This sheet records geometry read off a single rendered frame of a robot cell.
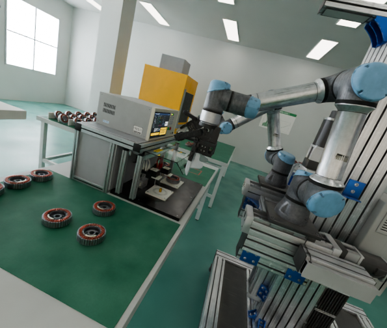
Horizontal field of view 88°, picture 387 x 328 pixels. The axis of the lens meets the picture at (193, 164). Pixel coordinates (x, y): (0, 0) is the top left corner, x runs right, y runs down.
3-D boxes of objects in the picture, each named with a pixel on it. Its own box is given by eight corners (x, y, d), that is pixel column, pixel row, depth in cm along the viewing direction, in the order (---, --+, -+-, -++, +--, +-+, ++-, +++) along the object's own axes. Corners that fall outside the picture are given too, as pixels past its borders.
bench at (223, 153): (226, 176, 477) (236, 146, 456) (212, 210, 303) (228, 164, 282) (183, 161, 497) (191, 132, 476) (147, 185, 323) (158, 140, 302)
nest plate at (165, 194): (173, 192, 145) (173, 191, 145) (165, 201, 131) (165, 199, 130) (155, 185, 148) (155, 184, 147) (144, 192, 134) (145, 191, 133)
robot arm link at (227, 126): (298, 103, 122) (224, 139, 126) (288, 102, 132) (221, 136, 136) (292, 84, 118) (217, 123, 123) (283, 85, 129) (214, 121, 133)
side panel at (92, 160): (109, 191, 127) (118, 143, 118) (106, 193, 124) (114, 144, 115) (73, 176, 132) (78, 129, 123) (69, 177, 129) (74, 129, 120)
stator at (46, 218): (62, 211, 98) (63, 204, 97) (76, 222, 93) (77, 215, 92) (36, 219, 88) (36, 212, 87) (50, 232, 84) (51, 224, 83)
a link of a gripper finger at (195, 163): (198, 177, 72) (206, 154, 74) (182, 172, 72) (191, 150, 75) (198, 179, 74) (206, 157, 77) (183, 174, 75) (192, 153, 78)
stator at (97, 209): (103, 203, 113) (105, 197, 112) (119, 211, 110) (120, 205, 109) (86, 211, 103) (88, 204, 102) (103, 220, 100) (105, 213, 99)
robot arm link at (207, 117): (200, 109, 72) (204, 109, 80) (196, 122, 73) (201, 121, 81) (220, 114, 71) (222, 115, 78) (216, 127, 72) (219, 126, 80)
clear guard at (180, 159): (194, 166, 140) (196, 157, 138) (183, 175, 117) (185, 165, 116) (151, 151, 146) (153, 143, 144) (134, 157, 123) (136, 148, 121)
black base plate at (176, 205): (202, 187, 177) (203, 184, 177) (178, 221, 117) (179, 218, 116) (155, 168, 186) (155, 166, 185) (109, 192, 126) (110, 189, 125)
